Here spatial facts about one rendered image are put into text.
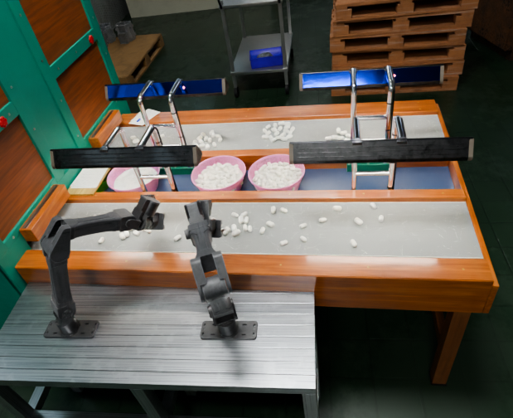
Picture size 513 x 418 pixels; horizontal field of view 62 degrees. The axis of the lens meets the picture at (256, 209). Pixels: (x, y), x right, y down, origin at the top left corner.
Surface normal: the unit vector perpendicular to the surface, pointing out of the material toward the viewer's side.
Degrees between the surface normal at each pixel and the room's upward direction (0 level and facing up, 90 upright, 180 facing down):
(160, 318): 0
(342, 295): 90
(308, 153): 54
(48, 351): 0
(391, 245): 0
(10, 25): 90
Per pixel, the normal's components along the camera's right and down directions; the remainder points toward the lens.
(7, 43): 0.98, 0.00
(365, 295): -0.14, 0.68
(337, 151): -0.18, 0.18
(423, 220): -0.13, -0.74
